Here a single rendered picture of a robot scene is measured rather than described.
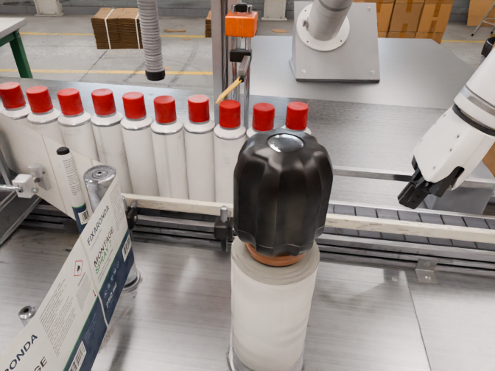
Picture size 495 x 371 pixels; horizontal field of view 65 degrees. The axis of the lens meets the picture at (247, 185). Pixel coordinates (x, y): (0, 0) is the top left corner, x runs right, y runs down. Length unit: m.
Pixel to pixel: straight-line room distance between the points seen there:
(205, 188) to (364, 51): 1.00
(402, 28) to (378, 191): 3.40
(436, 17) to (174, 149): 3.84
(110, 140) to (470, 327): 0.62
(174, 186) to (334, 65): 0.94
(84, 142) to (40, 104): 0.09
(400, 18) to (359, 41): 2.65
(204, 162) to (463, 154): 0.38
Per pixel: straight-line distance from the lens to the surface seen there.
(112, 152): 0.69
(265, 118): 0.59
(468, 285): 0.75
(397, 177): 0.72
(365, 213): 0.74
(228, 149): 0.61
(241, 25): 0.63
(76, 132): 0.69
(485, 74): 0.62
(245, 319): 0.41
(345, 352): 0.54
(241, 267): 0.36
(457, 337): 0.68
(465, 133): 0.62
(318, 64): 1.47
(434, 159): 0.64
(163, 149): 0.64
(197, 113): 0.62
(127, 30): 4.76
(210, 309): 0.56
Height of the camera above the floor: 1.33
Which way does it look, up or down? 36 degrees down
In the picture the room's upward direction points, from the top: 2 degrees clockwise
